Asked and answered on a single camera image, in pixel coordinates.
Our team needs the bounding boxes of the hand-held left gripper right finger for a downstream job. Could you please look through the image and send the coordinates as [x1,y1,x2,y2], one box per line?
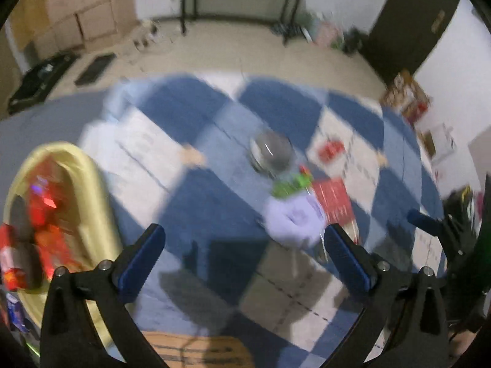
[323,223,450,368]

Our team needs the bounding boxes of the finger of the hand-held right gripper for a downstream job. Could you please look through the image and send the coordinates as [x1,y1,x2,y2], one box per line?
[407,209,474,257]

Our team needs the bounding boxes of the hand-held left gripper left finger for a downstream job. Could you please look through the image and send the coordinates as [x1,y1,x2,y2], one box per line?
[40,223,166,368]

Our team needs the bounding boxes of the shiny red box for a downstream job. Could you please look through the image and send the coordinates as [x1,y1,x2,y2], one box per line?
[312,178,355,225]

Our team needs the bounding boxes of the purple plush toy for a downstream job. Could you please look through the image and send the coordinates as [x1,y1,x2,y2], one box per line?
[264,172,327,247]

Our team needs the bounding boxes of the yellow plastic basin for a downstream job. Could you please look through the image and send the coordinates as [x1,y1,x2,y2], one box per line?
[2,142,123,357]

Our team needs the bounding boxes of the red case with clear cap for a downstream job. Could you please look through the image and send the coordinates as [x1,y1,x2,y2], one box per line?
[318,139,346,162]

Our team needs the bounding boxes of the grey black round disc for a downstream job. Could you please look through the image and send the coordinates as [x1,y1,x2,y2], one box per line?
[249,130,295,174]

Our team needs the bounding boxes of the white paper box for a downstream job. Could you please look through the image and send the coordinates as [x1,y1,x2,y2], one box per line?
[417,122,458,162]

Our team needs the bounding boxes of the flat red box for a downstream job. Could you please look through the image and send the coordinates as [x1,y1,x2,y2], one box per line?
[27,161,83,277]

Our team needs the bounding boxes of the blue checkered blanket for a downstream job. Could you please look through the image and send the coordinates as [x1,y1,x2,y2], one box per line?
[77,72,449,368]

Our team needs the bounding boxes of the grey bed sheet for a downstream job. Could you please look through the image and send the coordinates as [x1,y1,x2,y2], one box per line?
[0,88,116,215]

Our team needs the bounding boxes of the black floor mat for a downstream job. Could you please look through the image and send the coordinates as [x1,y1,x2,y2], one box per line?
[74,52,117,87]

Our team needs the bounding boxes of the dark door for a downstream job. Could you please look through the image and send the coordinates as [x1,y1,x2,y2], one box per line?
[362,0,464,78]

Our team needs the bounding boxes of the black case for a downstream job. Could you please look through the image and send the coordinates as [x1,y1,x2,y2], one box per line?
[8,53,82,115]

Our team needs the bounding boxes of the wooden wardrobe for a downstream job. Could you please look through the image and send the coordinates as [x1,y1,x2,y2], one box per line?
[41,0,139,51]

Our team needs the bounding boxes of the black frame folding table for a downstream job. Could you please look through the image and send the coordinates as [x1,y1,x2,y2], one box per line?
[180,0,312,45]

